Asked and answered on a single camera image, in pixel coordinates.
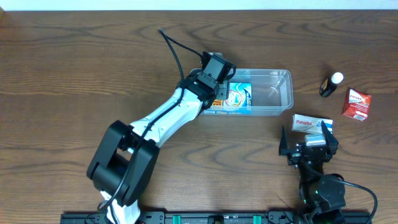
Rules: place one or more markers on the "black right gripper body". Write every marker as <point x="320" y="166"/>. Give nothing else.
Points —
<point x="308" y="151"/>

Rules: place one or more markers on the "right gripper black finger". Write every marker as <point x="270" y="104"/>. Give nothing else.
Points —
<point x="283" y="146"/>
<point x="331" y="142"/>

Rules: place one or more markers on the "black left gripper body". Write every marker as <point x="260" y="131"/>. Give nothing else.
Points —
<point x="221" y="92"/>

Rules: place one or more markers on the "blue fever patch box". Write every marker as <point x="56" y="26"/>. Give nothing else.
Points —
<point x="239" y="100"/>

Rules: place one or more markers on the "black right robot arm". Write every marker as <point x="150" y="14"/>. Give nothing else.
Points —
<point x="323" y="194"/>

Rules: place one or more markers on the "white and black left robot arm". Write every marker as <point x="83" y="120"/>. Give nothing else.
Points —
<point x="124" y="161"/>

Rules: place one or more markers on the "clear plastic container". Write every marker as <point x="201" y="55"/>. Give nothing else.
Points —
<point x="272" y="91"/>

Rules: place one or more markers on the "white Panadol box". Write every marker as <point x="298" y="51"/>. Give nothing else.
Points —
<point x="311" y="125"/>

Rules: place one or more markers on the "red Panadol box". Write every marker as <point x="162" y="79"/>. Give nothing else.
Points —
<point x="356" y="105"/>

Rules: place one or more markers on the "dark bottle with white cap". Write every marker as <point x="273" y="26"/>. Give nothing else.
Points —
<point x="330" y="84"/>

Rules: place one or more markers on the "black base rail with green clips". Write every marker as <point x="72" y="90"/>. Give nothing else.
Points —
<point x="268" y="217"/>

